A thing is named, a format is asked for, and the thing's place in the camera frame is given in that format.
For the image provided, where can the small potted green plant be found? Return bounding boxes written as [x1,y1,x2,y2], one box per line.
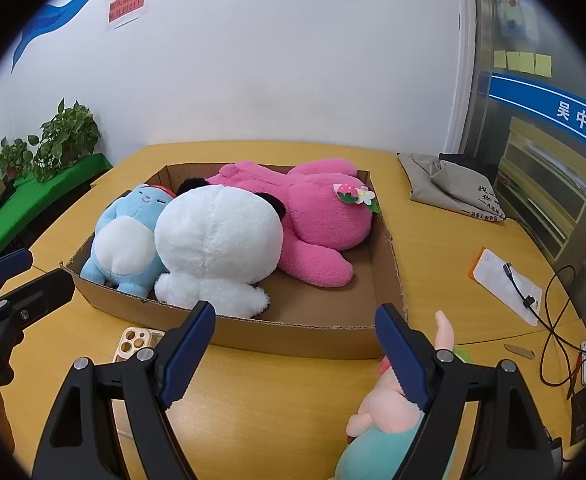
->
[0,138,32,181]

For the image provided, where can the light blue plush toy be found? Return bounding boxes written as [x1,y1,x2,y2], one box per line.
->
[80,183,176,298]

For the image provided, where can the pink bear plush toy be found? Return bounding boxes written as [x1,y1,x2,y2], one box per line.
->
[209,158,380,288]

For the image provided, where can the white paper orange notebook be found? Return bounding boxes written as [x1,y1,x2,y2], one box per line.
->
[470,247,542,327]

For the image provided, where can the black cable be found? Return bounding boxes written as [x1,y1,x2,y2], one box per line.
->
[502,261,586,389]

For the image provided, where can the grey canvas bag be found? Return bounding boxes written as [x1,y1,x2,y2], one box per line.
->
[398,153,506,222]

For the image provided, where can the blue door sign band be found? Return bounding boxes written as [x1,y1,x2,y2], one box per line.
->
[488,73,586,144]

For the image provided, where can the clear phone case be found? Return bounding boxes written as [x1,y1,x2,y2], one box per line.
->
[113,326,165,363]

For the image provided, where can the white panda plush toy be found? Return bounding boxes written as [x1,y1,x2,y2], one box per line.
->
[154,178,286,318]

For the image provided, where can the yellow sticky notes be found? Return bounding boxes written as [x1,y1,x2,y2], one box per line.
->
[494,50,552,78]

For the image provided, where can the wooden stick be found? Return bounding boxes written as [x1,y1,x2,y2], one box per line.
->
[503,344,535,360]

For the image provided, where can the pink teal doll plush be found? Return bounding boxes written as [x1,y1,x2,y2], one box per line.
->
[334,309,473,480]

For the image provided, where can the green cloth covered bench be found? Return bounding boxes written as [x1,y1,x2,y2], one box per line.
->
[0,154,112,256]

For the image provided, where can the blue wave wall decal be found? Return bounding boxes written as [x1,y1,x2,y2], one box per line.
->
[11,0,89,70]

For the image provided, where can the red wall sign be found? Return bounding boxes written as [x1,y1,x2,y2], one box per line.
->
[106,0,148,30]

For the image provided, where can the brown cardboard box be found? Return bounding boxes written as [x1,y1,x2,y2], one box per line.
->
[65,164,404,359]

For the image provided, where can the large potted green plant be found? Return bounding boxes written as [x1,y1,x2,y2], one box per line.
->
[28,100,101,182]

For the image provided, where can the cartoon poster on door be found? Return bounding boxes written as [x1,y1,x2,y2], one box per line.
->
[494,0,539,44]

